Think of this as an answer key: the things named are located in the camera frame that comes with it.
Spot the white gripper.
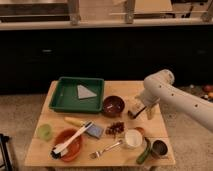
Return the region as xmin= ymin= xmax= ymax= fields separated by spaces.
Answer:
xmin=138 ymin=89 xmax=159 ymax=120

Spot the wood-backed felt eraser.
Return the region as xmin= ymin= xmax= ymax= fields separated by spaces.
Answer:
xmin=127 ymin=103 xmax=146 ymax=119

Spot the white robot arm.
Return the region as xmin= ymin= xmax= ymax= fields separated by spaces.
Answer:
xmin=139 ymin=69 xmax=213 ymax=132

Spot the orange small lid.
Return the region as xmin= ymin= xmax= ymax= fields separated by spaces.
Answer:
xmin=135 ymin=127 xmax=145 ymax=135

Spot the white cup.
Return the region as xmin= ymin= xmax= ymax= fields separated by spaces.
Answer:
xmin=124 ymin=129 xmax=143 ymax=149

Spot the dark red bowl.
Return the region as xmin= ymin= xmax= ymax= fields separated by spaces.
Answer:
xmin=102 ymin=96 xmax=125 ymax=118

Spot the metal tin can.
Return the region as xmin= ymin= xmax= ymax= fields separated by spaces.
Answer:
xmin=151 ymin=140 xmax=168 ymax=159

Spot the green cucumber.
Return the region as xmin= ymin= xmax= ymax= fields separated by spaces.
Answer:
xmin=136 ymin=138 xmax=151 ymax=164

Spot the blue grey sponge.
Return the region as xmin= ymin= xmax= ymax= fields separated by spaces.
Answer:
xmin=86 ymin=124 xmax=104 ymax=139

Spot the grey triangular cloth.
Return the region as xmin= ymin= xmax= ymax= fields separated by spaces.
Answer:
xmin=77 ymin=85 xmax=97 ymax=99

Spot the silver fork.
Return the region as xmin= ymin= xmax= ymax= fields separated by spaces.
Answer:
xmin=89 ymin=140 xmax=123 ymax=159

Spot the green plastic tray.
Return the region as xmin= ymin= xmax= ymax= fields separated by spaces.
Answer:
xmin=49 ymin=77 xmax=104 ymax=113

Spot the orange bowl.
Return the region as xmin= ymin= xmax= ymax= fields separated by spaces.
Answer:
xmin=54 ymin=129 xmax=83 ymax=162

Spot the light green small cup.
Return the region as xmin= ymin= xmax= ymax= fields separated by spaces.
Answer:
xmin=36 ymin=124 xmax=52 ymax=141

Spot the black stand on floor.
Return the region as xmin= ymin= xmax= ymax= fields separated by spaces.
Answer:
xmin=0 ymin=133 xmax=13 ymax=171

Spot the white handled black brush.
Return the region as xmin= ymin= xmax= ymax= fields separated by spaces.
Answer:
xmin=51 ymin=122 xmax=93 ymax=159

